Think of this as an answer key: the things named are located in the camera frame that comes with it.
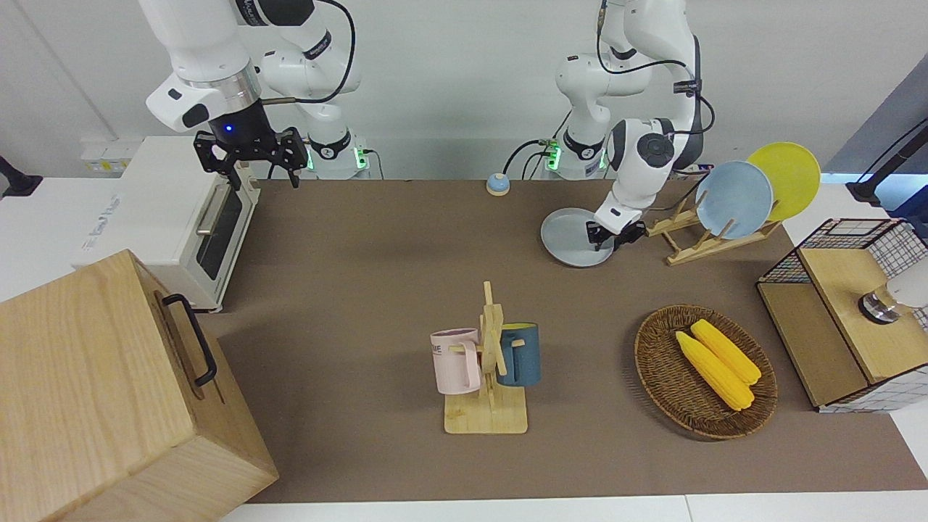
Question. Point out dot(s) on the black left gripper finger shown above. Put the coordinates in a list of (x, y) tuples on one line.
[(598, 242), (632, 236)]

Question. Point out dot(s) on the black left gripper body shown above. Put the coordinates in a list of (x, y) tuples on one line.
[(616, 233)]

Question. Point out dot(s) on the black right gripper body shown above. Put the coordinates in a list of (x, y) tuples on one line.
[(243, 130)]

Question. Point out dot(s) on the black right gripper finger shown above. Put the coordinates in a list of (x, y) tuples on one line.
[(296, 152), (214, 152)]

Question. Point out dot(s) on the gray plate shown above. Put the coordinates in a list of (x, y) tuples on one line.
[(569, 239)]

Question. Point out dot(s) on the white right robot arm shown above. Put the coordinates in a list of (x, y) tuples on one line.
[(203, 43)]

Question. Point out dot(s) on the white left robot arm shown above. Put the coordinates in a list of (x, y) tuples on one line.
[(631, 80)]

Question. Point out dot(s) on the wooden plate rack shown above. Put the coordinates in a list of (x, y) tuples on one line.
[(689, 246)]

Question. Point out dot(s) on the light blue plate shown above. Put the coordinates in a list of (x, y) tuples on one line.
[(734, 199)]

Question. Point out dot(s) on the yellow plate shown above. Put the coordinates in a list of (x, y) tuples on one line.
[(794, 174)]

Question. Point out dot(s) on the white toaster oven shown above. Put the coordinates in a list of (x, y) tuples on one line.
[(159, 203)]

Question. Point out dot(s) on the blue call bell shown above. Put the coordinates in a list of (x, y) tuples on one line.
[(497, 185)]

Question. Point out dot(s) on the brown table mat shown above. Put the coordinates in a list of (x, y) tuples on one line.
[(362, 254)]

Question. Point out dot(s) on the dark blue mug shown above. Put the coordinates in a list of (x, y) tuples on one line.
[(523, 355)]

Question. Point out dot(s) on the brown wicker basket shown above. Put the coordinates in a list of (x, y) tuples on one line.
[(667, 377)]

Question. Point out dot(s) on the yellow corn cob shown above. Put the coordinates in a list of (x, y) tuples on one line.
[(714, 373), (728, 351)]

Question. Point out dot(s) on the pink mug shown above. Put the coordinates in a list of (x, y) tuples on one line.
[(453, 362)]

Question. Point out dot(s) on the black clamp stand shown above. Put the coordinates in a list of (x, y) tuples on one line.
[(14, 181)]

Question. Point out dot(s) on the wooden mug tree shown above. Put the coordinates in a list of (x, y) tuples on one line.
[(487, 413)]

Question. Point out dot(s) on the light wooden box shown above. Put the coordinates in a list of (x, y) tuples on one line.
[(94, 391)]

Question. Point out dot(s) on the white wall power socket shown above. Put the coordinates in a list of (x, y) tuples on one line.
[(109, 156)]

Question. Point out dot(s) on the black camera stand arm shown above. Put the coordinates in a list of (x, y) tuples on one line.
[(888, 163)]

